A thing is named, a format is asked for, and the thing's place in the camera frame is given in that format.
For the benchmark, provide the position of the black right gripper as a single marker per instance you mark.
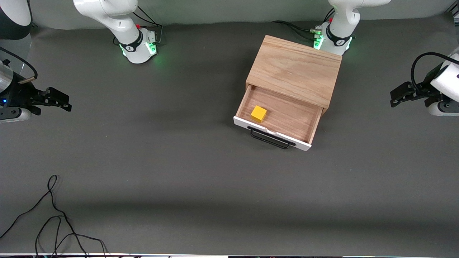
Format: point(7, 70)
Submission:
point(18, 96)

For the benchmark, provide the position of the light wooden drawer cabinet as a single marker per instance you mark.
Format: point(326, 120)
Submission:
point(294, 68)

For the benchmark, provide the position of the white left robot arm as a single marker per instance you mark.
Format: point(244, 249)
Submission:
point(340, 21)

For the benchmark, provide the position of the yellow cube block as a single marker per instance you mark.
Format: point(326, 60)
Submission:
point(258, 114)

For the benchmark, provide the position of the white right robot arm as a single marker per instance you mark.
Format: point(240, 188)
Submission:
point(122, 25)

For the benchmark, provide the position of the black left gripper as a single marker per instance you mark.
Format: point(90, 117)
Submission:
point(424, 90)

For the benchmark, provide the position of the dark metal frame piece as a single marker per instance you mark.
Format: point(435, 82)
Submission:
point(454, 10)

